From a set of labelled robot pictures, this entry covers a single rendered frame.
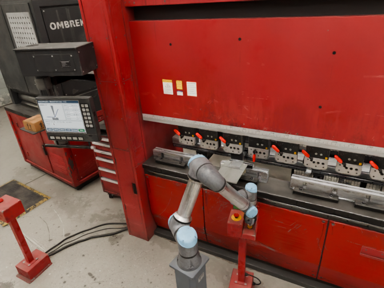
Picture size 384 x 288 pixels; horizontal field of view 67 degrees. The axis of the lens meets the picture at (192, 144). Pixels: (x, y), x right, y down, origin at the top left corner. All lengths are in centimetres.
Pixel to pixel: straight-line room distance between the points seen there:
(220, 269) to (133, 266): 81
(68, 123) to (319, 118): 180
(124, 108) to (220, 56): 86
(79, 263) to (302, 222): 207
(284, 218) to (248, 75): 109
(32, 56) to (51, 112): 41
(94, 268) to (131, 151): 119
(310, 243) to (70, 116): 204
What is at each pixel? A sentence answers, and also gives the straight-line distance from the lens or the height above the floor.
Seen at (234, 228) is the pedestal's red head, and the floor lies 74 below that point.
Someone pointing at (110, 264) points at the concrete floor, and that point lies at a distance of 306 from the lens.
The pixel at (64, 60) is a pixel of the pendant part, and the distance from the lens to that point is 227.
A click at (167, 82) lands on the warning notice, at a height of 162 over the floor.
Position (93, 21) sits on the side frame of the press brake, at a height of 209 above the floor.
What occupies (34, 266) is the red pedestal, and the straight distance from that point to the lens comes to 319.
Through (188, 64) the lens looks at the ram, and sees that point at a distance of 218.
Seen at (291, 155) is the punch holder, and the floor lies 116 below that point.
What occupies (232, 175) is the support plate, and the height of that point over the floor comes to 100.
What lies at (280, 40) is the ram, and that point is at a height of 194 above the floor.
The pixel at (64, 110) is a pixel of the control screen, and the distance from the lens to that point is 239.
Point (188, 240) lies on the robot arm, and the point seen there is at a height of 99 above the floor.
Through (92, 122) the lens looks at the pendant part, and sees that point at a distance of 231.
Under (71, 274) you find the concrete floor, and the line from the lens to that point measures 313.
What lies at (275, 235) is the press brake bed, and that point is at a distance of 250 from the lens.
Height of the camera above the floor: 223
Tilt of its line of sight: 28 degrees down
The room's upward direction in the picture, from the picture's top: 4 degrees counter-clockwise
